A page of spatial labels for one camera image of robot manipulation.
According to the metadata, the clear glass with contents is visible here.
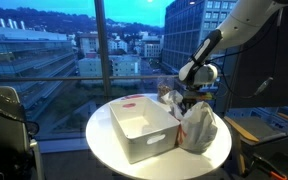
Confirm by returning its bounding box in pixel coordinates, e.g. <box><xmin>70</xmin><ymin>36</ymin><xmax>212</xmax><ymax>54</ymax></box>
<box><xmin>156</xmin><ymin>76</ymin><xmax>176</xmax><ymax>102</ymax></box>

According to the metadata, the white plastic basket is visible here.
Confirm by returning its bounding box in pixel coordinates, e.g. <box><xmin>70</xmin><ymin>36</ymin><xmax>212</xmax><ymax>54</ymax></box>
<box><xmin>108</xmin><ymin>96</ymin><xmax>181</xmax><ymax>165</ymax></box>

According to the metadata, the wooden armchair with gray cushion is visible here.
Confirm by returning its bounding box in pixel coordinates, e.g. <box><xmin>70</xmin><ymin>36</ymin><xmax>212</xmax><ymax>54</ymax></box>
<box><xmin>223</xmin><ymin>111</ymin><xmax>288</xmax><ymax>180</ymax></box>

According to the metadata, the red pink flat cloth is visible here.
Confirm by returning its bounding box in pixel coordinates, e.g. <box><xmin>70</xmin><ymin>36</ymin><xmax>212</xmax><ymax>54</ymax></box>
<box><xmin>120</xmin><ymin>94</ymin><xmax>146</xmax><ymax>101</ymax></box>

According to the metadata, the black robot cable with connector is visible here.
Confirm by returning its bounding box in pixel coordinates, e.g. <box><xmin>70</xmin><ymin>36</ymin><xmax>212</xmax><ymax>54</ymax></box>
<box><xmin>210</xmin><ymin>9</ymin><xmax>285</xmax><ymax>100</ymax></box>

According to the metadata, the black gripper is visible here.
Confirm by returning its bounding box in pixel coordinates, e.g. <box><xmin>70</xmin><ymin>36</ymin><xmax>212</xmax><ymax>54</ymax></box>
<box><xmin>183</xmin><ymin>85</ymin><xmax>203</xmax><ymax>111</ymax></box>

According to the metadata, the white orange plastic bag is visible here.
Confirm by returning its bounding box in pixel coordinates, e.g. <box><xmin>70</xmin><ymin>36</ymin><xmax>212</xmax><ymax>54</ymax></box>
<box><xmin>159</xmin><ymin>89</ymin><xmax>219</xmax><ymax>154</ymax></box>

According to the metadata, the yellowish wrist camera bar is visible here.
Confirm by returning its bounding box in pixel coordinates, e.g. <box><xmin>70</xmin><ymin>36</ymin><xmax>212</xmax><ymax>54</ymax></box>
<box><xmin>183</xmin><ymin>92</ymin><xmax>216</xmax><ymax>102</ymax></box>

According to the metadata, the gray office chair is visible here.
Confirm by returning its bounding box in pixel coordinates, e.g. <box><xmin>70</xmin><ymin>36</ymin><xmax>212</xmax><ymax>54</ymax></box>
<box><xmin>0</xmin><ymin>85</ymin><xmax>46</xmax><ymax>180</ymax></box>

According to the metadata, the horizontal window railing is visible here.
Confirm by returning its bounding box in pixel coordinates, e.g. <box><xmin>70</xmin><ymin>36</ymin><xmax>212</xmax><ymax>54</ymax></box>
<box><xmin>0</xmin><ymin>75</ymin><xmax>182</xmax><ymax>83</ymax></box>

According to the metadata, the black tool with orange tip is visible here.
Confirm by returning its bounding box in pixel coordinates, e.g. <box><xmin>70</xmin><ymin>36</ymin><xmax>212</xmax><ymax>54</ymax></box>
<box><xmin>249</xmin><ymin>154</ymin><xmax>288</xmax><ymax>180</ymax></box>

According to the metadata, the vertical window mullion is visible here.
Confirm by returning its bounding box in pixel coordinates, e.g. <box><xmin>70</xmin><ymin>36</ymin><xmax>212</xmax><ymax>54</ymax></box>
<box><xmin>93</xmin><ymin>0</ymin><xmax>114</xmax><ymax>101</ymax></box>

